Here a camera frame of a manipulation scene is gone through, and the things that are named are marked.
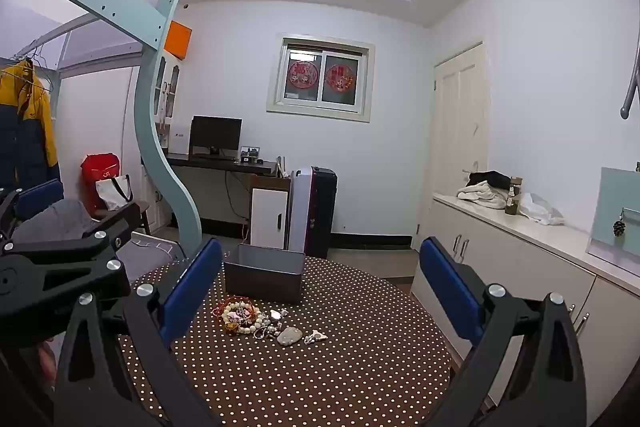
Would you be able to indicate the grey metal box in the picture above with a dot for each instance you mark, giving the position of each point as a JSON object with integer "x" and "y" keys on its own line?
{"x": 262, "y": 279}

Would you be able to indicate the white sideboard cabinet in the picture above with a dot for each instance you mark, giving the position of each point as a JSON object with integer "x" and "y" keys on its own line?
{"x": 525, "y": 267}

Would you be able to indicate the grey bedding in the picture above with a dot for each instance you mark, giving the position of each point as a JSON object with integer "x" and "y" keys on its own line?
{"x": 72, "y": 217}

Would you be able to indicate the white under-desk cabinet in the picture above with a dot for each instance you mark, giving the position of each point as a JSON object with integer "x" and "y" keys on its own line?
{"x": 267, "y": 217}

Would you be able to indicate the white tote bag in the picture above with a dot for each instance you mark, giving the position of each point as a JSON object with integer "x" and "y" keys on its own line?
{"x": 115, "y": 192}

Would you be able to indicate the teal glass panel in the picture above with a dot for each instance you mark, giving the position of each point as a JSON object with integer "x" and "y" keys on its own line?
{"x": 612, "y": 197}

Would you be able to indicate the red bag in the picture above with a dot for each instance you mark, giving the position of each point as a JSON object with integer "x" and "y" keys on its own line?
{"x": 100, "y": 167}

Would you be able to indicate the pine cone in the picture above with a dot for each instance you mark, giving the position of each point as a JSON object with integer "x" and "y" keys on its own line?
{"x": 619, "y": 228}

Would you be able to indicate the window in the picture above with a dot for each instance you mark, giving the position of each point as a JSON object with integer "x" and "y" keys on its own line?
{"x": 320, "y": 104}

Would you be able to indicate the black suitcase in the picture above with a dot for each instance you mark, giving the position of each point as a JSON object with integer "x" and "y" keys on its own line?
{"x": 324, "y": 212}

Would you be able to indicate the orange box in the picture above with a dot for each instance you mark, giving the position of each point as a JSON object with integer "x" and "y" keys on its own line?
{"x": 179, "y": 39}

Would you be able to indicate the glass bottle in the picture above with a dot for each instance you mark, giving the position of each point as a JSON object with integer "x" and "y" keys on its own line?
{"x": 512, "y": 202}

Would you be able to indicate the dark desk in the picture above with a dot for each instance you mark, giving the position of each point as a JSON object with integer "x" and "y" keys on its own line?
{"x": 220, "y": 163}

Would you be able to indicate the white suitcase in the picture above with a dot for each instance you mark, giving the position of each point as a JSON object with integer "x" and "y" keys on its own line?
{"x": 297, "y": 212}

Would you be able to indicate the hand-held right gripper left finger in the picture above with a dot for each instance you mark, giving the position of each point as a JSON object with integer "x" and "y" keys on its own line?
{"x": 192, "y": 292}

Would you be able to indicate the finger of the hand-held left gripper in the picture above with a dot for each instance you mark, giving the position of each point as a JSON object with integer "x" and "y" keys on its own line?
{"x": 65, "y": 274}
{"x": 41, "y": 199}

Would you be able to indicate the teal bunk bed frame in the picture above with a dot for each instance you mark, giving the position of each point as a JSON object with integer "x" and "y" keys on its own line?
{"x": 155, "y": 147}

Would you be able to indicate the white plastic bag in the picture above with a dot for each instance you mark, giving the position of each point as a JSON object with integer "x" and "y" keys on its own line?
{"x": 542, "y": 209}

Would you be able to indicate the white box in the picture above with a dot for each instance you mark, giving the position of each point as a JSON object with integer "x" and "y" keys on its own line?
{"x": 179, "y": 139}

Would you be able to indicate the red paper cutting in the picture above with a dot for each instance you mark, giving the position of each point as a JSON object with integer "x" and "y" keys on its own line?
{"x": 301, "y": 74}
{"x": 340, "y": 78}

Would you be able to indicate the glass-door cupboard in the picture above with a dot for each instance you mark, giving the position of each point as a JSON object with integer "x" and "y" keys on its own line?
{"x": 170, "y": 92}

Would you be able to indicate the grey stone pendant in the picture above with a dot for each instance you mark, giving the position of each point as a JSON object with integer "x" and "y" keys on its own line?
{"x": 290, "y": 336}

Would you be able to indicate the black garment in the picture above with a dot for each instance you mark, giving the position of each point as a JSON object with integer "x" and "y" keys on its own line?
{"x": 492, "y": 179}

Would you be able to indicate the small silver charm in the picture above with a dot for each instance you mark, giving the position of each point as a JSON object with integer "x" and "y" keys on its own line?
{"x": 277, "y": 316}

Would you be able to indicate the white cloth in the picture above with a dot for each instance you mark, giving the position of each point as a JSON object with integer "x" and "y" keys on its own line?
{"x": 480, "y": 198}

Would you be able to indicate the brown polka-dot tablecloth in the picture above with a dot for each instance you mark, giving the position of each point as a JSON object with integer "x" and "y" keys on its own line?
{"x": 325, "y": 382}

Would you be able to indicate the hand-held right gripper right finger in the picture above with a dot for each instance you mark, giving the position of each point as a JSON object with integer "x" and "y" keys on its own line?
{"x": 450, "y": 292}

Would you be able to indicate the yellow and navy jacket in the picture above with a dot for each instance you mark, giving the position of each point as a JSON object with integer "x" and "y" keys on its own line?
{"x": 25, "y": 132}

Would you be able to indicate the black computer monitor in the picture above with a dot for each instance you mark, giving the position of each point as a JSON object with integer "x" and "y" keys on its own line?
{"x": 216, "y": 133}

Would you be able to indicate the metal coat hook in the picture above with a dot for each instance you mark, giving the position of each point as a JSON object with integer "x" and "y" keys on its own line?
{"x": 631, "y": 92}

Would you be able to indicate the small black desk device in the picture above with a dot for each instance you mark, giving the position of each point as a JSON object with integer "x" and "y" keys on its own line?
{"x": 250, "y": 154}

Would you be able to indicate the wooden chair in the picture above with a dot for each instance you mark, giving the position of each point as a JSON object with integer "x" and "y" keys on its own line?
{"x": 142, "y": 212}

